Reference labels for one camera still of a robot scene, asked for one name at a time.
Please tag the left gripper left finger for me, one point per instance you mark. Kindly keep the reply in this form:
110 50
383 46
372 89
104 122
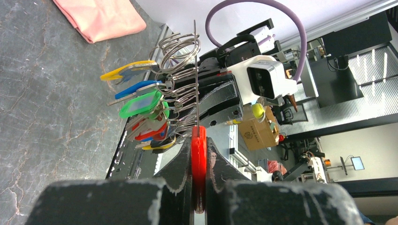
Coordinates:
164 199

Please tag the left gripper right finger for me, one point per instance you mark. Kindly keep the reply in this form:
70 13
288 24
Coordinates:
233 199

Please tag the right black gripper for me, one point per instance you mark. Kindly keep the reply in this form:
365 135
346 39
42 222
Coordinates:
219 97

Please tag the steel key holder red handle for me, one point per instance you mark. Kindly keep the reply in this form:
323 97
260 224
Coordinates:
187 47

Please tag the cardboard box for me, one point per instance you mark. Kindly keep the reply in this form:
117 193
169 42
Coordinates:
259 128

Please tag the yellow key tag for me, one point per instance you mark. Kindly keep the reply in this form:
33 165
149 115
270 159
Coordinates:
125 73
157 145

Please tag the green key tag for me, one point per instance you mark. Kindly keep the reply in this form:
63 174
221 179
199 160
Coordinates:
141 104
161 111

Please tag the blue key tag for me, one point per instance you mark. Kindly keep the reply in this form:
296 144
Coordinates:
137 89

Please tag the pink folded cloth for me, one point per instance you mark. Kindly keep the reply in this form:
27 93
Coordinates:
99 20

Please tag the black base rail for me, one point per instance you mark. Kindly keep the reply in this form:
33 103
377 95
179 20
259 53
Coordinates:
131 163

